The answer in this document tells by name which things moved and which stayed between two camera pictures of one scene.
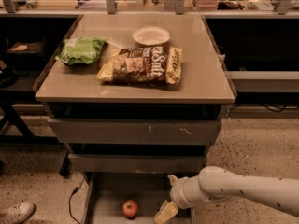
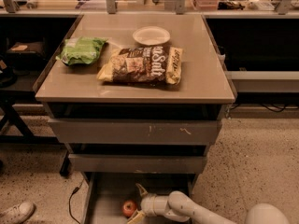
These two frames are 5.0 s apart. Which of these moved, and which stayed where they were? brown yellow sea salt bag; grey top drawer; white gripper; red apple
Moved: white gripper
Stayed: red apple; brown yellow sea salt bag; grey top drawer
